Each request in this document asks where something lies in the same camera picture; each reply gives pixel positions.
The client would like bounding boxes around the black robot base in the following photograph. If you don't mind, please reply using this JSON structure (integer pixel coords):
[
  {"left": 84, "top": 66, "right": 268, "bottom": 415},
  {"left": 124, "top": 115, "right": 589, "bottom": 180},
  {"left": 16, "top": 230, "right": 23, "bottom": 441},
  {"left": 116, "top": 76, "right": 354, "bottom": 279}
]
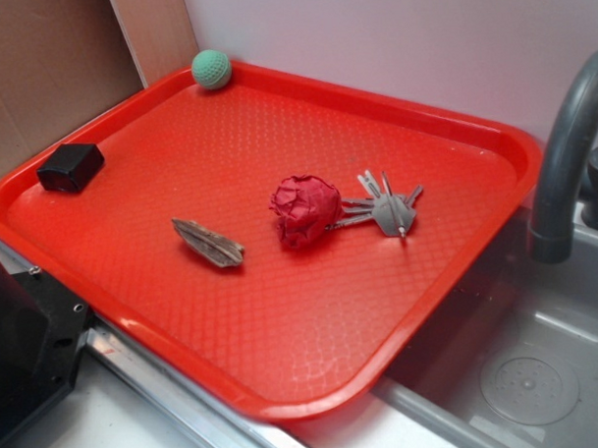
[{"left": 0, "top": 262, "right": 93, "bottom": 448}]

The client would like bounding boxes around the silver keys bunch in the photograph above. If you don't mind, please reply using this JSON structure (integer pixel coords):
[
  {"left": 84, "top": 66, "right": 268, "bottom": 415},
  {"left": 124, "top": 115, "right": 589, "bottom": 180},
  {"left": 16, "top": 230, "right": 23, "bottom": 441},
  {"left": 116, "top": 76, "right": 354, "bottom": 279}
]
[{"left": 326, "top": 170, "right": 423, "bottom": 239}]

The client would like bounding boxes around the crumpled red paper ball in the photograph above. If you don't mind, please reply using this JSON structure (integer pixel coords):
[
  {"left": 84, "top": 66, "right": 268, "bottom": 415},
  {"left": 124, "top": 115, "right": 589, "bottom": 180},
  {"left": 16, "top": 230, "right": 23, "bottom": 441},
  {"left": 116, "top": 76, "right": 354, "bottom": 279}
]
[{"left": 269, "top": 175, "right": 343, "bottom": 249}]

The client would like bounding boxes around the red plastic tray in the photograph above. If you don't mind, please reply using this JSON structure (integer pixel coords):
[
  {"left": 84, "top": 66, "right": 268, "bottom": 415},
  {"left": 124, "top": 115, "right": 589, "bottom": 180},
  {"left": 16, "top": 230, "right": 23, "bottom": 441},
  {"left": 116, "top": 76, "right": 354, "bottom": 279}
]
[{"left": 0, "top": 63, "right": 541, "bottom": 421}]

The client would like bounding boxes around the brown wood piece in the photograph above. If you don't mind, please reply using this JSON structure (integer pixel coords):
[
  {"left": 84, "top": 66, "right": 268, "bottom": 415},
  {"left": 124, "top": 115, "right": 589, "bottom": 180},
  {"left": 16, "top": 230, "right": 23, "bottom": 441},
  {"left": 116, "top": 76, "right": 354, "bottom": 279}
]
[{"left": 172, "top": 218, "right": 245, "bottom": 268}]

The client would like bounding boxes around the green dimpled ball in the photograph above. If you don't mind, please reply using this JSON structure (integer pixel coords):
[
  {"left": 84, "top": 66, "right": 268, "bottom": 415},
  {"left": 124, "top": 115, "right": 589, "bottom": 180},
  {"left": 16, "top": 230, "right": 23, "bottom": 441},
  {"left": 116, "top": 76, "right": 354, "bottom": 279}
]
[{"left": 191, "top": 49, "right": 232, "bottom": 90}]

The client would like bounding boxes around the small black box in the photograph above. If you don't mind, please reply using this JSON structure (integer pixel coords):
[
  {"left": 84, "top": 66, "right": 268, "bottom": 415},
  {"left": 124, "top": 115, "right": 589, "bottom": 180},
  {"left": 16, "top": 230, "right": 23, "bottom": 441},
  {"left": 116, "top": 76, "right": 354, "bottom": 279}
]
[{"left": 35, "top": 143, "right": 105, "bottom": 194}]

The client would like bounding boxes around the grey plastic sink basin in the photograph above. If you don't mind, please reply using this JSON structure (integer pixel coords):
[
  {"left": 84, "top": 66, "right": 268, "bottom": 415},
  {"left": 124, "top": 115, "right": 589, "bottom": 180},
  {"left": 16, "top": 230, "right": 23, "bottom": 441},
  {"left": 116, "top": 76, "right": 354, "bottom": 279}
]
[{"left": 374, "top": 210, "right": 598, "bottom": 448}]

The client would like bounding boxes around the grey toy faucet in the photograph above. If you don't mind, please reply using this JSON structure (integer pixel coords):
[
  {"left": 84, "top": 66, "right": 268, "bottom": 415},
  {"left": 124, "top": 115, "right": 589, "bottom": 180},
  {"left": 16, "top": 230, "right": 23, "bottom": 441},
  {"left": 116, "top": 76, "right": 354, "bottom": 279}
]
[{"left": 526, "top": 50, "right": 598, "bottom": 263}]

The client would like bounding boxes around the brown cardboard panel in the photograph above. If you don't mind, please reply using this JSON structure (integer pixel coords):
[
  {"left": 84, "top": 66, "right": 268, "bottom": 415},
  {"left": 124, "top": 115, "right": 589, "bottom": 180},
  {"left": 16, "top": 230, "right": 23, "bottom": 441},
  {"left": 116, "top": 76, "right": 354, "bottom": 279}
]
[{"left": 0, "top": 0, "right": 197, "bottom": 178}]

